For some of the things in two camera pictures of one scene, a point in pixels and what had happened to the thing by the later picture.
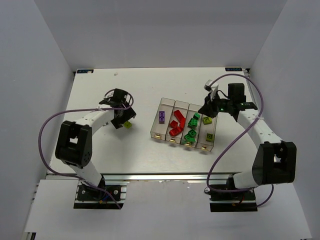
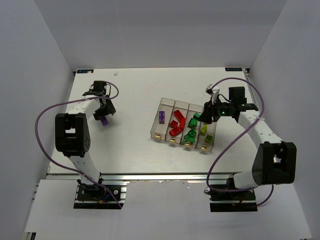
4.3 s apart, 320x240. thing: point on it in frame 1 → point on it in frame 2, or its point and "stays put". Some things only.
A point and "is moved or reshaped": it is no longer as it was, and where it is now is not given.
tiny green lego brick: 184,142 stays put
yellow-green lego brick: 207,120 is moved or reshaped
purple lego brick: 161,117 stays put
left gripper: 122,119 → 105,113
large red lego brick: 180,118 stays put
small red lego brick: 173,123 stays put
